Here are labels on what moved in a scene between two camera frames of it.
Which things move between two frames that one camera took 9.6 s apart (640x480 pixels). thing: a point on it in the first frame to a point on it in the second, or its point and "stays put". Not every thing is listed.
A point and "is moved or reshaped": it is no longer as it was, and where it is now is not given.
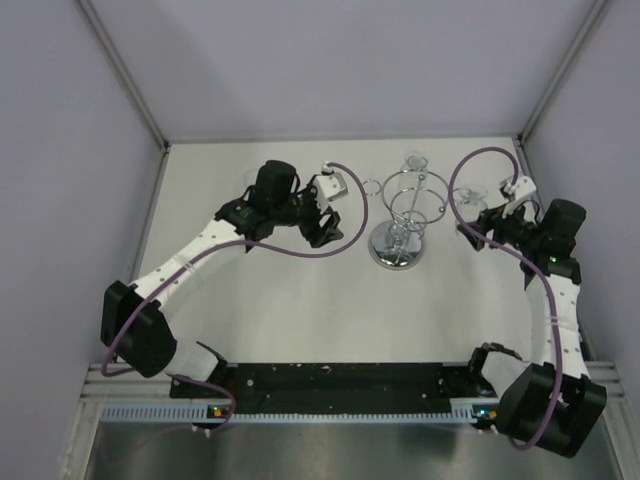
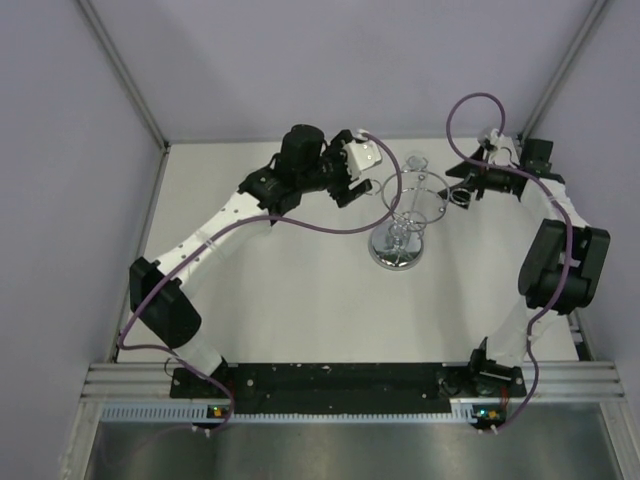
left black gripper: [315, 234] to [342, 195]
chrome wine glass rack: [410, 198] stays put
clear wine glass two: [416, 163] stays put
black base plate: [338, 386] stays put
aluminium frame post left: [125, 71] stays put
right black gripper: [492, 219] to [475, 176]
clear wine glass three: [469, 202] is moved or reshaped
